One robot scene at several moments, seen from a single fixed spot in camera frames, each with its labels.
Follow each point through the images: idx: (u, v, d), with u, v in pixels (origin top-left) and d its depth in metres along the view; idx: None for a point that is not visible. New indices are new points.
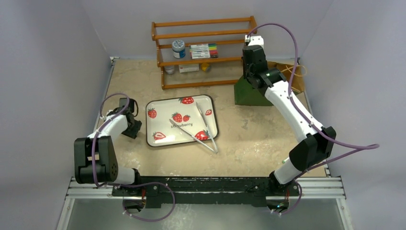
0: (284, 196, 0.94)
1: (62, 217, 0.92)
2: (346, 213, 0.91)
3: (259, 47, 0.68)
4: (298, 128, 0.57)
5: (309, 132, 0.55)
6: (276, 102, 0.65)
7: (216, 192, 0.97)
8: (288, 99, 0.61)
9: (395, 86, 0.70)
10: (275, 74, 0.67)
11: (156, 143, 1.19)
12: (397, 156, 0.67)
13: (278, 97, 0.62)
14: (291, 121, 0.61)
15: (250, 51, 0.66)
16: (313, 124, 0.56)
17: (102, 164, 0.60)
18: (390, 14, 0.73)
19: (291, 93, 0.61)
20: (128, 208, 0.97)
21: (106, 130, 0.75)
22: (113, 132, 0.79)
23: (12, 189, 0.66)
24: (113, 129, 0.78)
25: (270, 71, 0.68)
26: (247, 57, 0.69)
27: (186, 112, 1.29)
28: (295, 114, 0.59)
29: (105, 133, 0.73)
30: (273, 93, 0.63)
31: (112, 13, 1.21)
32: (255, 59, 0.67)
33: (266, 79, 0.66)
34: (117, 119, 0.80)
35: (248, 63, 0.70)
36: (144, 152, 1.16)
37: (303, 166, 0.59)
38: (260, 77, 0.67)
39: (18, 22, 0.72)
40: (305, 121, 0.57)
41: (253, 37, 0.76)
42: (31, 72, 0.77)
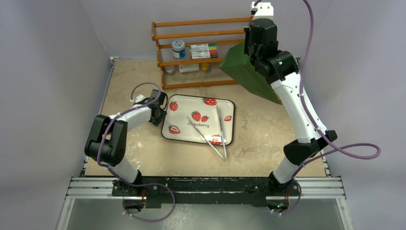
0: (284, 196, 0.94)
1: (62, 217, 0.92)
2: (346, 213, 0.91)
3: (272, 23, 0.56)
4: (304, 130, 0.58)
5: (313, 137, 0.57)
6: (281, 96, 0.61)
7: (216, 192, 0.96)
8: (298, 97, 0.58)
9: (395, 86, 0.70)
10: (287, 61, 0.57)
11: (170, 135, 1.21)
12: (397, 156, 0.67)
13: (288, 94, 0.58)
14: (295, 121, 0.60)
15: (263, 30, 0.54)
16: (319, 129, 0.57)
17: (109, 145, 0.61)
18: (390, 15, 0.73)
19: (302, 91, 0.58)
20: (128, 208, 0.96)
21: (128, 115, 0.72)
22: (132, 122, 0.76)
23: (11, 189, 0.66)
24: (134, 118, 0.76)
25: (282, 57, 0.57)
26: (255, 36, 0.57)
27: (206, 113, 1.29)
28: (303, 116, 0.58)
29: (124, 118, 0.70)
30: (284, 87, 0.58)
31: (112, 13, 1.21)
32: (265, 40, 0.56)
33: (278, 68, 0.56)
34: (140, 110, 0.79)
35: (255, 44, 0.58)
36: (162, 154, 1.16)
37: (299, 162, 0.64)
38: (270, 63, 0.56)
39: (18, 22, 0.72)
40: (311, 125, 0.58)
41: (262, 5, 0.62)
42: (31, 72, 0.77)
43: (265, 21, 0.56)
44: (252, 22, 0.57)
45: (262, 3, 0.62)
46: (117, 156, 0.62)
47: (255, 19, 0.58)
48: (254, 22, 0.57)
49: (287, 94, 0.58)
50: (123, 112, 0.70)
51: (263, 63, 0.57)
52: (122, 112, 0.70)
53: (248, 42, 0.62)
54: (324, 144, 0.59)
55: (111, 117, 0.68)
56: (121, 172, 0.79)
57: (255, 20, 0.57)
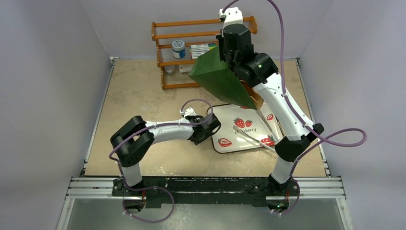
0: (285, 196, 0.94)
1: (62, 217, 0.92)
2: (346, 213, 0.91)
3: (243, 28, 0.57)
4: (293, 128, 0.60)
5: (303, 133, 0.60)
6: (265, 97, 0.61)
7: (216, 192, 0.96)
8: (282, 97, 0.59)
9: (394, 86, 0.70)
10: (266, 63, 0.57)
11: (224, 149, 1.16)
12: (397, 156, 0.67)
13: (273, 96, 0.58)
14: (283, 120, 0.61)
15: (236, 36, 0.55)
16: (307, 125, 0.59)
17: (126, 151, 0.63)
18: (389, 15, 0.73)
19: (286, 91, 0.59)
20: (128, 208, 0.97)
21: (163, 129, 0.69)
22: (167, 136, 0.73)
23: (11, 189, 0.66)
24: (169, 132, 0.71)
25: (259, 60, 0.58)
26: (230, 42, 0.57)
27: (248, 117, 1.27)
28: (290, 115, 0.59)
29: (157, 132, 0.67)
30: (267, 90, 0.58)
31: (112, 13, 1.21)
32: (242, 45, 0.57)
33: (259, 71, 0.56)
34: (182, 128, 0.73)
35: (231, 50, 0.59)
36: (213, 159, 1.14)
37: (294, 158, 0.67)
38: (250, 67, 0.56)
39: (19, 22, 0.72)
40: (299, 122, 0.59)
41: (230, 10, 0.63)
42: (32, 72, 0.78)
43: (237, 27, 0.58)
44: (224, 29, 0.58)
45: (230, 8, 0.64)
46: (128, 161, 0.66)
47: (224, 27, 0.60)
48: (227, 29, 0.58)
49: (272, 96, 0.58)
50: (160, 125, 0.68)
51: (242, 68, 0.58)
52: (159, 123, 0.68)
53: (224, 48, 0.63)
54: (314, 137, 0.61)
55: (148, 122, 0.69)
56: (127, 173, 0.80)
57: (227, 28, 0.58)
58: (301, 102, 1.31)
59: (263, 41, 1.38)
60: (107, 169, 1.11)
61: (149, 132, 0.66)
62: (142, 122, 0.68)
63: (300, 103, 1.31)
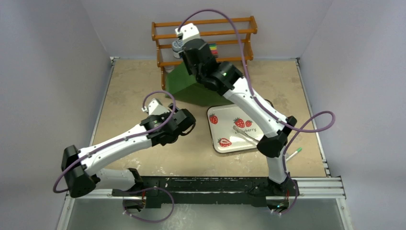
0: (284, 196, 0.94)
1: (62, 218, 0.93)
2: (346, 213, 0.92)
3: (202, 42, 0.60)
4: (268, 126, 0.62)
5: (279, 129, 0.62)
6: (237, 102, 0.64)
7: (216, 192, 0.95)
8: (252, 98, 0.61)
9: (394, 86, 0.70)
10: (231, 71, 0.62)
11: (223, 149, 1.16)
12: (396, 156, 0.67)
13: (242, 98, 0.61)
14: (258, 120, 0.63)
15: (196, 51, 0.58)
16: (280, 120, 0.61)
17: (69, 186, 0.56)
18: (389, 15, 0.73)
19: (253, 92, 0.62)
20: (128, 208, 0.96)
21: (101, 155, 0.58)
22: (122, 155, 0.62)
23: (11, 189, 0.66)
24: (115, 154, 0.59)
25: (223, 69, 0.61)
26: (192, 57, 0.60)
27: (248, 118, 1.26)
28: (263, 114, 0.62)
29: (94, 158, 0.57)
30: (236, 95, 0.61)
31: (112, 13, 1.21)
32: (203, 58, 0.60)
33: (225, 79, 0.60)
34: (132, 142, 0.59)
35: (195, 64, 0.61)
36: (213, 159, 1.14)
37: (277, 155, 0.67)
38: (216, 77, 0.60)
39: (19, 22, 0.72)
40: (273, 119, 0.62)
41: (185, 28, 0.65)
42: (31, 72, 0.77)
43: (195, 42, 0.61)
44: (184, 47, 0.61)
45: (184, 27, 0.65)
46: (78, 192, 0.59)
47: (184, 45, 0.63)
48: (186, 45, 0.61)
49: (242, 99, 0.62)
50: (95, 151, 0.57)
51: (209, 79, 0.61)
52: (93, 150, 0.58)
53: (188, 64, 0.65)
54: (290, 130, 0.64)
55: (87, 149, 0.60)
56: (115, 184, 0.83)
57: (186, 44, 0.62)
58: (301, 102, 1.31)
59: (263, 41, 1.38)
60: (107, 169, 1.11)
61: (81, 164, 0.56)
62: (77, 153, 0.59)
63: (300, 103, 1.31)
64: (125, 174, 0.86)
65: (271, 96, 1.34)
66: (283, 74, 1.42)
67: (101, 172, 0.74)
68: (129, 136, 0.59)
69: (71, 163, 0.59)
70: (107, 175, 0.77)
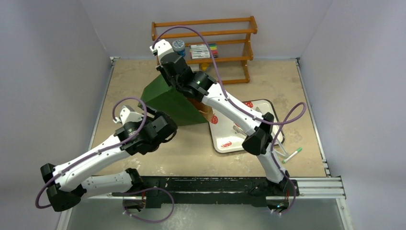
0: (284, 196, 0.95)
1: (62, 217, 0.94)
2: (346, 213, 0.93)
3: (176, 56, 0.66)
4: (245, 124, 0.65)
5: (255, 125, 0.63)
6: (215, 106, 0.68)
7: (216, 192, 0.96)
8: (226, 100, 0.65)
9: (394, 86, 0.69)
10: (205, 79, 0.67)
11: (223, 149, 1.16)
12: (396, 156, 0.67)
13: (218, 102, 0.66)
14: (236, 120, 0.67)
15: (172, 64, 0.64)
16: (256, 117, 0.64)
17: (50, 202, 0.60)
18: (389, 15, 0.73)
19: (227, 94, 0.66)
20: (128, 208, 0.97)
21: (74, 171, 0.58)
22: (101, 167, 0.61)
23: (10, 189, 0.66)
24: (89, 169, 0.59)
25: (197, 77, 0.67)
26: (169, 70, 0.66)
27: None
28: (239, 113, 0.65)
29: (68, 176, 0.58)
30: (211, 99, 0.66)
31: (112, 12, 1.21)
32: (179, 70, 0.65)
33: (199, 88, 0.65)
34: (105, 155, 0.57)
35: (173, 75, 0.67)
36: (213, 159, 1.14)
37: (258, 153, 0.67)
38: (191, 86, 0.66)
39: (19, 22, 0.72)
40: (249, 117, 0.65)
41: (158, 44, 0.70)
42: (32, 72, 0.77)
43: (171, 56, 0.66)
44: (162, 61, 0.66)
45: (157, 43, 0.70)
46: (62, 205, 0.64)
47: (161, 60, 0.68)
48: (163, 60, 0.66)
49: (217, 102, 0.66)
50: (67, 169, 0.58)
51: (186, 88, 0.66)
52: (66, 168, 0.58)
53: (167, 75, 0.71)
54: (269, 126, 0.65)
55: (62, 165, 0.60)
56: (108, 189, 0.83)
57: (163, 59, 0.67)
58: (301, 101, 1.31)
59: (263, 41, 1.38)
60: (107, 169, 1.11)
61: (56, 183, 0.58)
62: (52, 170, 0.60)
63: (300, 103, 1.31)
64: (120, 177, 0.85)
65: (271, 96, 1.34)
66: (283, 74, 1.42)
67: (88, 182, 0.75)
68: (100, 151, 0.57)
69: (48, 179, 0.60)
70: (97, 182, 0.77)
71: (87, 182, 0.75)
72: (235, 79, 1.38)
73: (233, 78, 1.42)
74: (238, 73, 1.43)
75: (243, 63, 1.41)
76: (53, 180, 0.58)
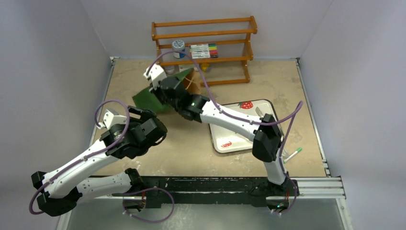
0: (284, 196, 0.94)
1: (62, 217, 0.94)
2: (346, 213, 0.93)
3: (176, 81, 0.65)
4: (245, 130, 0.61)
5: (254, 129, 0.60)
6: (212, 121, 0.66)
7: (216, 192, 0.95)
8: (221, 113, 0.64)
9: (394, 86, 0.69)
10: (199, 100, 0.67)
11: (223, 149, 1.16)
12: (396, 156, 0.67)
13: (213, 117, 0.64)
14: (235, 129, 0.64)
15: (172, 90, 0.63)
16: (253, 121, 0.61)
17: (42, 210, 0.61)
18: (389, 15, 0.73)
19: (219, 107, 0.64)
20: (128, 208, 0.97)
21: (62, 179, 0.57)
22: (89, 173, 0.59)
23: (10, 189, 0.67)
24: (77, 176, 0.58)
25: (194, 99, 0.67)
26: (168, 94, 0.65)
27: None
28: (235, 121, 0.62)
29: (56, 184, 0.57)
30: (207, 116, 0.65)
31: (112, 12, 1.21)
32: (178, 95, 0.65)
33: (196, 109, 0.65)
34: (91, 162, 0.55)
35: (171, 99, 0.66)
36: (213, 159, 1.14)
37: (271, 158, 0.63)
38: (188, 109, 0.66)
39: (18, 22, 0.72)
40: (246, 122, 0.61)
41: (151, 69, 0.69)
42: (31, 72, 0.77)
43: (170, 80, 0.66)
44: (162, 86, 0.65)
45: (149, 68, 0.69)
46: (58, 211, 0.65)
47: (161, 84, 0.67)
48: (162, 84, 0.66)
49: (212, 117, 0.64)
50: (55, 177, 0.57)
51: (185, 111, 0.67)
52: (52, 178, 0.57)
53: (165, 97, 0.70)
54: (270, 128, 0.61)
55: (51, 173, 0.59)
56: (107, 190, 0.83)
57: (163, 83, 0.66)
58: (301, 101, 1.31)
59: (263, 41, 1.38)
60: (107, 169, 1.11)
61: (45, 191, 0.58)
62: (42, 178, 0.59)
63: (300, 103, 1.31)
64: (118, 178, 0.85)
65: (271, 96, 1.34)
66: (283, 74, 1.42)
67: (84, 186, 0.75)
68: (85, 157, 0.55)
69: (39, 187, 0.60)
70: (94, 185, 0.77)
71: (83, 185, 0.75)
72: (235, 79, 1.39)
73: (233, 78, 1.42)
74: (238, 73, 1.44)
75: (243, 63, 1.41)
76: (42, 189, 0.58)
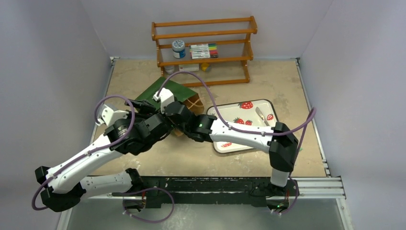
0: (284, 196, 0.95)
1: (62, 217, 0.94)
2: (346, 213, 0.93)
3: (180, 106, 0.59)
4: (257, 143, 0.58)
5: (268, 140, 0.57)
6: (223, 140, 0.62)
7: (216, 192, 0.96)
8: (231, 129, 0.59)
9: (395, 86, 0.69)
10: (205, 120, 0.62)
11: (224, 149, 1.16)
12: (396, 157, 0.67)
13: (223, 135, 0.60)
14: (247, 143, 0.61)
15: (178, 115, 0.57)
16: (264, 132, 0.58)
17: (45, 205, 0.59)
18: (389, 15, 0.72)
19: (228, 123, 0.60)
20: (128, 208, 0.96)
21: (66, 174, 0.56)
22: (92, 168, 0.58)
23: (10, 189, 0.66)
24: (81, 172, 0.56)
25: (201, 120, 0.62)
26: (174, 119, 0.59)
27: (248, 117, 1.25)
28: (246, 136, 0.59)
29: (59, 179, 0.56)
30: (217, 135, 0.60)
31: (112, 12, 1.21)
32: (185, 119, 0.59)
33: (205, 130, 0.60)
34: (95, 156, 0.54)
35: (177, 123, 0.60)
36: (212, 159, 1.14)
37: (293, 167, 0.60)
38: (197, 131, 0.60)
39: (18, 22, 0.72)
40: (257, 135, 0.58)
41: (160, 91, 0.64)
42: (31, 72, 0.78)
43: (174, 106, 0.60)
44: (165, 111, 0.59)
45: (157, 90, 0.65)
46: (62, 206, 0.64)
47: (166, 108, 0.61)
48: (166, 111, 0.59)
49: (222, 135, 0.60)
50: (59, 172, 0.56)
51: (193, 133, 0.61)
52: (56, 173, 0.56)
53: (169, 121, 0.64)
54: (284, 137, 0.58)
55: (54, 168, 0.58)
56: (108, 189, 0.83)
57: (166, 108, 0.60)
58: (301, 102, 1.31)
59: (263, 41, 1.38)
60: (107, 169, 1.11)
61: (49, 186, 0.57)
62: (45, 173, 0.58)
63: (299, 103, 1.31)
64: (120, 177, 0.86)
65: (270, 96, 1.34)
66: (283, 74, 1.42)
67: (88, 183, 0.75)
68: (90, 152, 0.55)
69: (41, 182, 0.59)
70: (97, 183, 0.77)
71: (86, 182, 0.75)
72: (235, 80, 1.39)
73: (234, 78, 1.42)
74: (238, 73, 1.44)
75: (243, 63, 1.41)
76: (46, 184, 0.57)
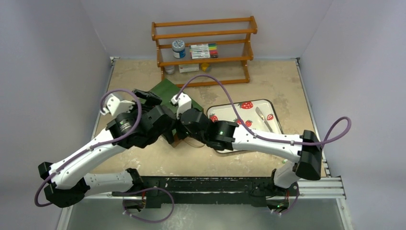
0: (284, 196, 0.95)
1: (62, 217, 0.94)
2: (346, 213, 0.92)
3: (196, 113, 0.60)
4: (287, 153, 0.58)
5: (298, 150, 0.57)
6: (247, 148, 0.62)
7: (216, 192, 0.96)
8: (256, 137, 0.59)
9: (394, 86, 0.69)
10: (225, 127, 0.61)
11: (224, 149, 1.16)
12: (395, 157, 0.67)
13: (248, 143, 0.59)
14: (274, 152, 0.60)
15: (196, 123, 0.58)
16: (293, 141, 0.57)
17: (49, 201, 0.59)
18: (389, 15, 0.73)
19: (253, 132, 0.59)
20: (128, 208, 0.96)
21: (69, 170, 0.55)
22: (95, 163, 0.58)
23: (9, 189, 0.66)
24: (84, 167, 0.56)
25: (220, 127, 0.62)
26: (192, 128, 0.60)
27: (248, 117, 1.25)
28: (274, 144, 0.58)
29: (62, 175, 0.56)
30: (240, 143, 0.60)
31: (112, 12, 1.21)
32: (203, 127, 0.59)
33: (225, 138, 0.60)
34: (98, 151, 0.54)
35: (196, 132, 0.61)
36: (213, 159, 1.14)
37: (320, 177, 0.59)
38: (217, 139, 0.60)
39: (18, 22, 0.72)
40: (286, 144, 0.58)
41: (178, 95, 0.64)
42: (31, 73, 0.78)
43: (190, 113, 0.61)
44: (182, 120, 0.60)
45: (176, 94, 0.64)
46: (66, 202, 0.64)
47: (182, 114, 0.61)
48: (183, 119, 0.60)
49: (247, 143, 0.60)
50: (61, 167, 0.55)
51: (213, 142, 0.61)
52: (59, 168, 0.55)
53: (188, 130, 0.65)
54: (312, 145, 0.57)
55: (56, 164, 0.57)
56: (108, 188, 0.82)
57: (183, 116, 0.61)
58: (301, 101, 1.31)
59: (263, 41, 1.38)
60: (107, 169, 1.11)
61: (52, 182, 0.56)
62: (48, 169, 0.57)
63: (299, 103, 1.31)
64: (121, 177, 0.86)
65: (270, 96, 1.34)
66: (283, 74, 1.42)
67: (92, 179, 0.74)
68: (92, 146, 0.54)
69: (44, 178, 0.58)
70: (100, 180, 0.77)
71: (90, 179, 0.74)
72: (235, 80, 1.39)
73: (234, 78, 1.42)
74: (239, 73, 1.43)
75: (243, 63, 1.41)
76: (49, 179, 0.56)
